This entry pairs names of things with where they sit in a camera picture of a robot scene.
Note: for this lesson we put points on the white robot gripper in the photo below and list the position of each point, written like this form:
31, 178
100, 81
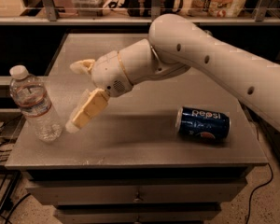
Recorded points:
109, 74

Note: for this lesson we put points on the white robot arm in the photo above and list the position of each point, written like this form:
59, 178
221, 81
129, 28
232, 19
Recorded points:
174, 44

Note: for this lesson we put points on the clear plastic water bottle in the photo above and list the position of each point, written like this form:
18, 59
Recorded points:
31, 97

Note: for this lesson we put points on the grey drawer cabinet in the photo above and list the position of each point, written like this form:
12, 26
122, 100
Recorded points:
129, 165

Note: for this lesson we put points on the blue pepsi can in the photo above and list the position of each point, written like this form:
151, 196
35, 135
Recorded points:
202, 123

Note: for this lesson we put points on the printed snack bag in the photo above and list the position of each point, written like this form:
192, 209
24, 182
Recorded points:
216, 8

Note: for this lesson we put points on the grey metal shelf rail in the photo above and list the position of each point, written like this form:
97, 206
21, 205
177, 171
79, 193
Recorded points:
55, 12

